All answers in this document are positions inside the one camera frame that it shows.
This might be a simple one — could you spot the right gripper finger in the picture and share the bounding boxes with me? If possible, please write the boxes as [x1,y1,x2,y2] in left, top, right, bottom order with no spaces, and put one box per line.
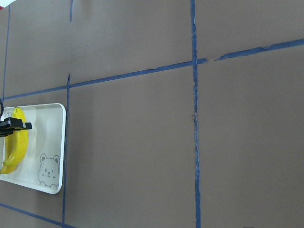
[0,117,32,136]

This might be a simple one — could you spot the white bear tray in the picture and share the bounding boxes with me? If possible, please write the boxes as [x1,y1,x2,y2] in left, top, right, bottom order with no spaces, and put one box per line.
[0,103,66,194]

